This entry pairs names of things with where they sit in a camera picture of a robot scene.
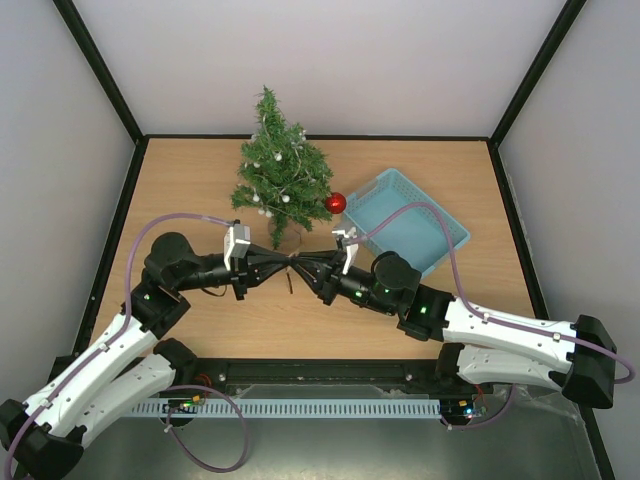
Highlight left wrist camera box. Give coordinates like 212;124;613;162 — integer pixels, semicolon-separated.
223;222;251;271

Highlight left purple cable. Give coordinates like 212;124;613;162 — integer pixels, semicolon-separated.
4;214;249;479

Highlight small green christmas tree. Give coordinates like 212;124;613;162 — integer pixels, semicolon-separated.
230;85;335;251

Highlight light blue plastic basket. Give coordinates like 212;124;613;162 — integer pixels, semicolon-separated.
343;168;471;277

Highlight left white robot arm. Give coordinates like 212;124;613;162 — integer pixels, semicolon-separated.
1;226;290;479

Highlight red ball ornament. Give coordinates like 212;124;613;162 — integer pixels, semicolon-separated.
324;192;347;215

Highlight white cable duct rail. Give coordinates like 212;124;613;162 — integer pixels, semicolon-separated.
124;398;441;420

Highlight fairy light string white beads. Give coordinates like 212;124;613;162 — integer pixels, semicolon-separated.
236;120;331;216

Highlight black frame rail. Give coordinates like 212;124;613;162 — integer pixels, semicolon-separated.
60;356;581;393

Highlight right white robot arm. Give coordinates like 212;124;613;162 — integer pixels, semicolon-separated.
291;251;619;409

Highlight wooden heart ornament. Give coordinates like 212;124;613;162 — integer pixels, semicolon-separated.
285;267;294;295

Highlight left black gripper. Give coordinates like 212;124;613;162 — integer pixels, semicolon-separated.
176;245;291;301

